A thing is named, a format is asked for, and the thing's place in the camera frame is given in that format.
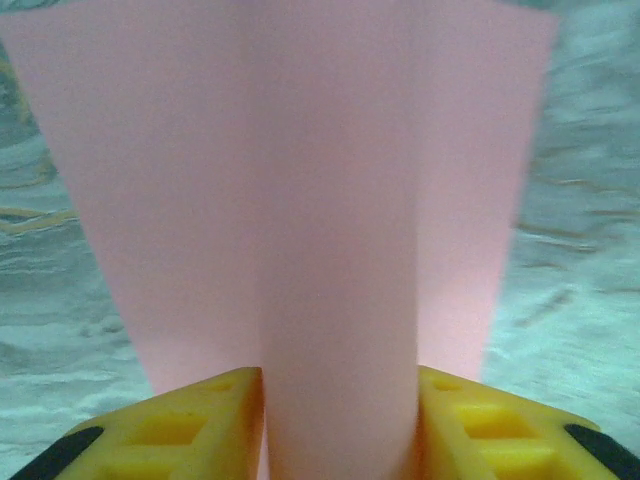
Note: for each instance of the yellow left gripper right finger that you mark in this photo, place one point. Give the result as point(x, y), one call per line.
point(490, 430)

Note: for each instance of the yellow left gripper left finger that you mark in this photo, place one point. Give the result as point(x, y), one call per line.
point(190, 430)

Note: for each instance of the pink paper sheet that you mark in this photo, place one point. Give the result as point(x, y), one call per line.
point(300, 200)

